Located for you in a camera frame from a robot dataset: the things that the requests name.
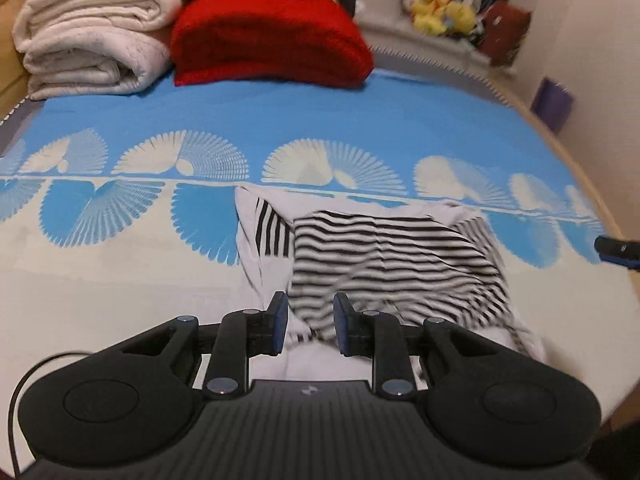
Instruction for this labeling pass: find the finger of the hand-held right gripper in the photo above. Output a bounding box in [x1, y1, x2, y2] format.
[594, 235, 640, 267]

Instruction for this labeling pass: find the purple bag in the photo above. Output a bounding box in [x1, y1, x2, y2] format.
[530, 77, 574, 134]

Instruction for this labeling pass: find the striped hooded top white vest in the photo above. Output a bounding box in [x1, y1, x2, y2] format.
[235, 185, 547, 397]

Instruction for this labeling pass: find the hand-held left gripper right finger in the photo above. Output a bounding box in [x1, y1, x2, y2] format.
[333, 292, 501, 401]

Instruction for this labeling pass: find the white folded quilt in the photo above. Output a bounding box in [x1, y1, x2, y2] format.
[12, 0, 184, 101]

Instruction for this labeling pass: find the white window sill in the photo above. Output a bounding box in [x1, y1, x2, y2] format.
[357, 10, 493, 69]

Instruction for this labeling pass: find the blue white patterned bed mat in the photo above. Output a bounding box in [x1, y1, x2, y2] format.
[0, 67, 640, 426]

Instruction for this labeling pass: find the red folded blanket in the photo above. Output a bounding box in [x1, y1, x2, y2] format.
[169, 0, 376, 89]

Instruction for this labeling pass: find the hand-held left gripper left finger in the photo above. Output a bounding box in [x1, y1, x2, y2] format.
[122, 291, 290, 401]

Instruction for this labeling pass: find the black cable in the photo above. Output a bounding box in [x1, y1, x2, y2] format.
[7, 350, 89, 477]

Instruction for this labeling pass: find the yellow plush toy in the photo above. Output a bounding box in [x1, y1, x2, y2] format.
[410, 0, 449, 36]
[440, 0, 479, 36]

